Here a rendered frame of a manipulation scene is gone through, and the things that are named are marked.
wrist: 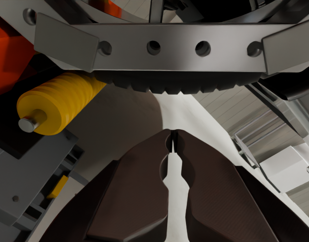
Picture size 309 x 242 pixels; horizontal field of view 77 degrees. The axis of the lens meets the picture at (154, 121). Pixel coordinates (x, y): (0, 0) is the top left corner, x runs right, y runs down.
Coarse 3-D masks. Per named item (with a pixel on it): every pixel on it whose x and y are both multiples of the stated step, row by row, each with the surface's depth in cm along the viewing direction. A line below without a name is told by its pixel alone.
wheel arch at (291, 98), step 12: (192, 0) 55; (204, 0) 55; (216, 0) 55; (228, 0) 54; (204, 12) 56; (216, 12) 56; (300, 72) 37; (276, 84) 39; (288, 84) 36; (300, 84) 34; (288, 96) 34; (300, 96) 33
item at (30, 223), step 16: (64, 160) 63; (64, 176) 58; (48, 192) 55; (32, 208) 46; (48, 208) 50; (0, 224) 43; (16, 224) 44; (32, 224) 45; (0, 240) 41; (16, 240) 43
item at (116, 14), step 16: (80, 0) 24; (96, 0) 31; (160, 0) 25; (240, 0) 39; (256, 0) 24; (272, 0) 23; (288, 0) 22; (96, 16) 24; (112, 16) 24; (128, 16) 33; (160, 16) 25; (224, 16) 30; (240, 16) 23; (256, 16) 23
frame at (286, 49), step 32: (0, 0) 17; (32, 0) 16; (64, 0) 20; (32, 32) 18; (64, 32) 17; (96, 32) 17; (128, 32) 17; (160, 32) 17; (192, 32) 17; (224, 32) 16; (256, 32) 16; (288, 32) 16; (64, 64) 19; (96, 64) 19; (128, 64) 18; (160, 64) 18; (192, 64) 18; (224, 64) 18; (256, 64) 18; (288, 64) 17
